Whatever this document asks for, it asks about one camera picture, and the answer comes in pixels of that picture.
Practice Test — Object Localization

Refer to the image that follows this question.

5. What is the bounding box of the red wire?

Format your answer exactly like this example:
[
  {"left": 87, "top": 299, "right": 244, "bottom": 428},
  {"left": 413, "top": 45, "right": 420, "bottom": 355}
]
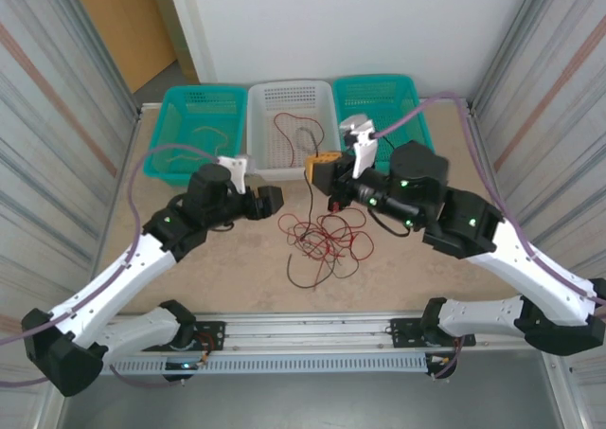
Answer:
[
  {"left": 302, "top": 213, "right": 376, "bottom": 278},
  {"left": 277, "top": 212, "right": 351, "bottom": 264},
  {"left": 273, "top": 113, "right": 326, "bottom": 168}
]

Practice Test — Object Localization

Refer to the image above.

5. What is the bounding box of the black wire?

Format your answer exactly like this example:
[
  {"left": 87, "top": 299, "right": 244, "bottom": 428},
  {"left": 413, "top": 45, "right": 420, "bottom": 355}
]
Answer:
[
  {"left": 287, "top": 124, "right": 335, "bottom": 290},
  {"left": 302, "top": 213, "right": 362, "bottom": 279}
]

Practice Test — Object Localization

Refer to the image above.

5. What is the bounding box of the white plastic basket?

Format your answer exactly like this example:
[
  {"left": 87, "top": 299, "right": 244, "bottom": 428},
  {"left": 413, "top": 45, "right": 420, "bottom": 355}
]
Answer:
[{"left": 246, "top": 80, "right": 345, "bottom": 184}]

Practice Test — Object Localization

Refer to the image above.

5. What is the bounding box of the teal plastic basket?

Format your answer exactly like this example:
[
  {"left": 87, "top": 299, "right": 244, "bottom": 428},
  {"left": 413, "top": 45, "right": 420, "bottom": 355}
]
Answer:
[
  {"left": 330, "top": 72, "right": 437, "bottom": 174},
  {"left": 143, "top": 83, "right": 250, "bottom": 187}
]

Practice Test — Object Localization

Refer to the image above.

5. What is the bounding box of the brown wooden door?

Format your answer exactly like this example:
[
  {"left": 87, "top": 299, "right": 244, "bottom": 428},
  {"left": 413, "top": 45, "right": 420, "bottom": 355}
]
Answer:
[{"left": 65, "top": 0, "right": 179, "bottom": 94}]

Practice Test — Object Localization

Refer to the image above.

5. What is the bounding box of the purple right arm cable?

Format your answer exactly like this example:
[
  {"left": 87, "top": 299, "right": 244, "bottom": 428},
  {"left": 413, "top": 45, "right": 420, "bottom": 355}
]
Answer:
[{"left": 373, "top": 91, "right": 606, "bottom": 307}]

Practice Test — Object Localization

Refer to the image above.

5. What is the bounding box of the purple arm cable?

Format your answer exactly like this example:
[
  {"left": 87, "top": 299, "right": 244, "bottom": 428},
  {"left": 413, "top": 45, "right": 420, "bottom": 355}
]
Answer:
[
  {"left": 373, "top": 91, "right": 606, "bottom": 307},
  {"left": 0, "top": 143, "right": 222, "bottom": 349}
]

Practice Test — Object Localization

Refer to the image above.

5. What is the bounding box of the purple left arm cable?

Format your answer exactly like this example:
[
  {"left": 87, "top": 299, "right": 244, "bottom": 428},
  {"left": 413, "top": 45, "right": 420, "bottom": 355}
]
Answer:
[{"left": 0, "top": 143, "right": 222, "bottom": 349}]

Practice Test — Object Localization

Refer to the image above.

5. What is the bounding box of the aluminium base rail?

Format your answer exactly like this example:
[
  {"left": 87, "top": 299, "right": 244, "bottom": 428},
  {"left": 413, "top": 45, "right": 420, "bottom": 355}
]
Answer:
[{"left": 141, "top": 311, "right": 474, "bottom": 353}]

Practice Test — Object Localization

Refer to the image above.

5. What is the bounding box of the grey slotted cable duct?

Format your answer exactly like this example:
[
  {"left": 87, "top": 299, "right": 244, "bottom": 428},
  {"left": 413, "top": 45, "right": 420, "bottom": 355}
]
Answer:
[{"left": 108, "top": 352, "right": 430, "bottom": 377}]

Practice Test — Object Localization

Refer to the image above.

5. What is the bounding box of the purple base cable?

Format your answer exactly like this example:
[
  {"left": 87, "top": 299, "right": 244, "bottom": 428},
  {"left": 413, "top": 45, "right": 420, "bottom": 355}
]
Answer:
[
  {"left": 433, "top": 336, "right": 471, "bottom": 382},
  {"left": 0, "top": 362, "right": 185, "bottom": 389}
]

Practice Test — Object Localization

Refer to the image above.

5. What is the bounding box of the white door frame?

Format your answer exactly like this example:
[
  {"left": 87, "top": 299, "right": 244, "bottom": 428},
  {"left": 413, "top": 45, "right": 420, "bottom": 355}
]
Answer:
[{"left": 163, "top": 0, "right": 219, "bottom": 87}]

